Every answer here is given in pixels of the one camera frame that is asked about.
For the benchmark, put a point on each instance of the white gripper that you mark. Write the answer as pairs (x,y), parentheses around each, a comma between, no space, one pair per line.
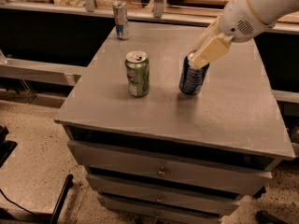
(239,20)

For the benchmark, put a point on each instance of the blue pepsi can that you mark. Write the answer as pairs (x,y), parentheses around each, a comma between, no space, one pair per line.
(192,78)

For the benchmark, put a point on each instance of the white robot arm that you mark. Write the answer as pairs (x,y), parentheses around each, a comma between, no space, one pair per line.
(274,9)

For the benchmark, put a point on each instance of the green soda can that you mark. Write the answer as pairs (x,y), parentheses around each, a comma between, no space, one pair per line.
(138,73)

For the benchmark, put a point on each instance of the silver blue redbull can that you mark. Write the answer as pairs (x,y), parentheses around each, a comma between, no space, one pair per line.
(121,20)

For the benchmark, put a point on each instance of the grey drawer cabinet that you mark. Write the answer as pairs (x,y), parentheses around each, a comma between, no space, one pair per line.
(234,119)

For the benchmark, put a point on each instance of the top grey drawer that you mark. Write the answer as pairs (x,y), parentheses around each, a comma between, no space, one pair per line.
(204,174)

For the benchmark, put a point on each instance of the grey drawer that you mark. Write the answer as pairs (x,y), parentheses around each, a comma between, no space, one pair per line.
(156,211)
(204,174)
(162,195)

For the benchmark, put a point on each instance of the middle grey drawer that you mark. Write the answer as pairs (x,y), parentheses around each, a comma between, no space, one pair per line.
(162,195)

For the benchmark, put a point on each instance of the bottom grey drawer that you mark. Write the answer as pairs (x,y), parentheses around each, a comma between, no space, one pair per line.
(156,211)

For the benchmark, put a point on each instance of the black chair leg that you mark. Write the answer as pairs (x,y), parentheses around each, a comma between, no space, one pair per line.
(68,183)

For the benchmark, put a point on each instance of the black object at left edge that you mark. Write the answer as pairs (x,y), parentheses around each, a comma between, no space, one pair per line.
(6,146)

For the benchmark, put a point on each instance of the grey metal shelf rail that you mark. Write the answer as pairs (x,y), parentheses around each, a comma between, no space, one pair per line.
(53,73)

